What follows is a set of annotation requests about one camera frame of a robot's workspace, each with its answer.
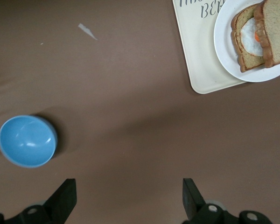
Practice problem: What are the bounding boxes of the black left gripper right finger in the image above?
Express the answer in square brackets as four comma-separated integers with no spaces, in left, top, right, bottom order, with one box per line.
[182,178,271,224]

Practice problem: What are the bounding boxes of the blue bowl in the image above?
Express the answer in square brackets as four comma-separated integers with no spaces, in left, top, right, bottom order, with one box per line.
[0,115,58,168]

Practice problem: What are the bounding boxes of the toy fried egg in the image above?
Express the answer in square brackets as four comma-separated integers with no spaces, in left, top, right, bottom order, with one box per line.
[240,16,264,56]

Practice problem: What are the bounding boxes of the cream bear print tray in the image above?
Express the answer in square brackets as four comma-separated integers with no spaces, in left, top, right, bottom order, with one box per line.
[172,0,249,95]

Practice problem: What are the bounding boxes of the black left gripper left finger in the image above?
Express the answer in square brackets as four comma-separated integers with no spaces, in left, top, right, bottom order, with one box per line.
[0,179,77,224]

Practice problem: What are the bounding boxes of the white round plate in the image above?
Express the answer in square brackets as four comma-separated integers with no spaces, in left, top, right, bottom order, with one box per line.
[213,0,280,83]

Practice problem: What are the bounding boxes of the white paper scrap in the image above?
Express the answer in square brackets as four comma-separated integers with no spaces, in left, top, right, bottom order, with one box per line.
[77,23,98,41]

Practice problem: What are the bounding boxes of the brown toy bread slice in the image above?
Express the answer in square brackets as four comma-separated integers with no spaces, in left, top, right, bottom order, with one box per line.
[234,3,266,70]
[230,3,248,73]
[253,0,280,69]

